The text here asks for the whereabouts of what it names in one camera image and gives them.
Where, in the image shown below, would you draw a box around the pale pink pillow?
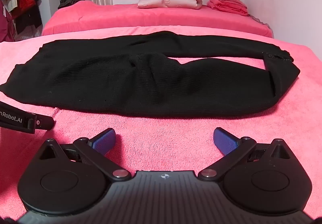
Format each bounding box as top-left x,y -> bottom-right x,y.
137,0 -> 203,10

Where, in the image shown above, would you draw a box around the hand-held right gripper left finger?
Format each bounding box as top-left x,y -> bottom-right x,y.
39,128 -> 131,181

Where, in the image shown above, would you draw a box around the pink towel blanket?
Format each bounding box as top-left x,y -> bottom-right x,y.
0,25 -> 322,217

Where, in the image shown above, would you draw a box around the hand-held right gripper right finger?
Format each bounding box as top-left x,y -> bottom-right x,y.
198,127 -> 290,181

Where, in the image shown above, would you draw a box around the maroon cloth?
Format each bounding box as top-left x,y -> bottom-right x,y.
0,6 -> 16,42

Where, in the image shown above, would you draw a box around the pink bed sheet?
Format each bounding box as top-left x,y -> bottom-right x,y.
41,0 -> 275,38

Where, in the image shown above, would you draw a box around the hanging clothes on rack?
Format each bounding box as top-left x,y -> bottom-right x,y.
15,0 -> 43,35

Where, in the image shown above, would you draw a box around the folded coral pink blanket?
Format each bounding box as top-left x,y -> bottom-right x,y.
207,0 -> 250,16

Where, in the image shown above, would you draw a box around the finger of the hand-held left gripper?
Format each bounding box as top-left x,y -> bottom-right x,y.
34,113 -> 55,130

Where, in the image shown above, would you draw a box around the black pants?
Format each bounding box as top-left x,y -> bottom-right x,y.
0,30 -> 301,118

